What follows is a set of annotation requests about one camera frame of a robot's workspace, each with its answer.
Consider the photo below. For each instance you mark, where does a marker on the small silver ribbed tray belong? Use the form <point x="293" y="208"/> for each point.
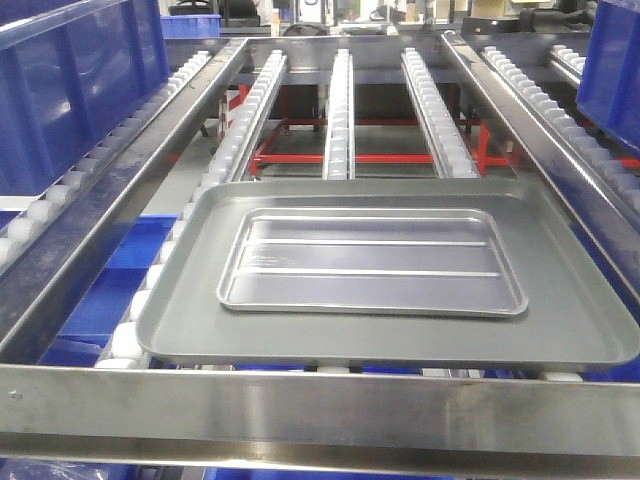
<point x="413" y="261"/>

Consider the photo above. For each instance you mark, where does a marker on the large grey metal tray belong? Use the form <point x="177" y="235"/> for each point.
<point x="574" y="320"/>

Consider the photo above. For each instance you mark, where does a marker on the large blue box left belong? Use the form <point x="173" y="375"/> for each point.
<point x="71" y="72"/>

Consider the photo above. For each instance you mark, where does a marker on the blue box right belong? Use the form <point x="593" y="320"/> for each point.
<point x="609" y="90"/>

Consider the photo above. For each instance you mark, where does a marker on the white roller track centre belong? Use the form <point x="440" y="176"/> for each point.
<point x="339" y="150"/>

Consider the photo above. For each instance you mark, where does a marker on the white roller track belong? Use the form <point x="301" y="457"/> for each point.
<point x="228" y="164"/>
<point x="597" y="157"/>
<point x="339" y="150"/>
<point x="450" y="156"/>
<point x="22" y="230"/>

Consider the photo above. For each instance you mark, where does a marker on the blue bin lower shelf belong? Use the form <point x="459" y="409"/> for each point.
<point x="89" y="328"/>

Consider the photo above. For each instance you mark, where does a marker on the small blue bin background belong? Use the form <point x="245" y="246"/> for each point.
<point x="191" y="26"/>

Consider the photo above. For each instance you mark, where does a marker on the white roller track far left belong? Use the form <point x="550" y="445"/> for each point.
<point x="22" y="230"/>

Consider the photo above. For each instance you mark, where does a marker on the white roller track far right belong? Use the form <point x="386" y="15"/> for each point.
<point x="597" y="157"/>

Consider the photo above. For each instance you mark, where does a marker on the red metal frame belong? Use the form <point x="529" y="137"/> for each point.
<point x="388" y="138"/>

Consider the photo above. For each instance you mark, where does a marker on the right steel divider rail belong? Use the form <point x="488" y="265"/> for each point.
<point x="612" y="224"/>

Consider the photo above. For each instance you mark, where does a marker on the steel divider rail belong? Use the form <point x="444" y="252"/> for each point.
<point x="43" y="287"/>
<point x="612" y="224"/>

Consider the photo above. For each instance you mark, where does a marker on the left steel divider rail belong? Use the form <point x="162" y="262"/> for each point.
<point x="43" y="287"/>

